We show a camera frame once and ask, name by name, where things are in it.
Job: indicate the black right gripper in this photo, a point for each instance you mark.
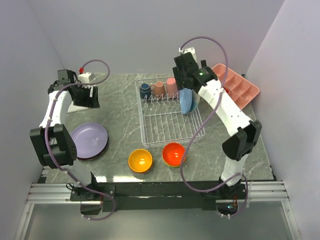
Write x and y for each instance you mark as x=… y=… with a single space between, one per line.
x=178 y=79

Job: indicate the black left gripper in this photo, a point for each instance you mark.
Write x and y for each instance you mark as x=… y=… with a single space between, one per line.
x=89 y=102

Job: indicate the pink plastic cup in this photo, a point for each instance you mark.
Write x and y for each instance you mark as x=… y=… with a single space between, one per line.
x=171 y=87

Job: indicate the cream and blue plate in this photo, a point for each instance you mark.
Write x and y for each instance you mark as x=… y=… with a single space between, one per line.
x=195 y=101

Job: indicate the pink patterned cup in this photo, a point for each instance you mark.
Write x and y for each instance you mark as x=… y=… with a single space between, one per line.
x=158 y=89

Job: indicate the lavender plate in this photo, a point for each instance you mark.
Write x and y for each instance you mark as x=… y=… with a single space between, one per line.
x=90 y=140

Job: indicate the dark blue ceramic mug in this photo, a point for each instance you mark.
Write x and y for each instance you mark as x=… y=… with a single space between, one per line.
x=145 y=91

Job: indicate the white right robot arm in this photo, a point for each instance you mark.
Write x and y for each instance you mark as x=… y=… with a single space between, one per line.
x=243 y=131

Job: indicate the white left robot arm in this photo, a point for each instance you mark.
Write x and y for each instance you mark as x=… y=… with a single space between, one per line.
x=52 y=142

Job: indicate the white folded cloth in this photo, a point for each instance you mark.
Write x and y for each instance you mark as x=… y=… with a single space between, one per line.
x=75 y=108

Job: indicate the pink compartment organizer tray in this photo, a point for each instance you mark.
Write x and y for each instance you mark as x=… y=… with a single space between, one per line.
x=241 y=91

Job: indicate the orange-yellow bowl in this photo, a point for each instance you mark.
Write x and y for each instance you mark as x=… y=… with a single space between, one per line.
x=140 y=161

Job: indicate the red-orange bowl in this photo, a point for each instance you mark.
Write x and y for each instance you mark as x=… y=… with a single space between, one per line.
x=172 y=154

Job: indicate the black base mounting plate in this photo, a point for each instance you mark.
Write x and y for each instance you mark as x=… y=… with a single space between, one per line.
x=150 y=196

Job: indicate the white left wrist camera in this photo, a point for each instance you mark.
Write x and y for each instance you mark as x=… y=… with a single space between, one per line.
x=86 y=77

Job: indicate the white wire dish rack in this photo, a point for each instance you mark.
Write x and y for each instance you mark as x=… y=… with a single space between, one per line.
x=161 y=119

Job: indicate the aluminium rail frame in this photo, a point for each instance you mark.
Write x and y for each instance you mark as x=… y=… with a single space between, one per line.
x=268 y=215

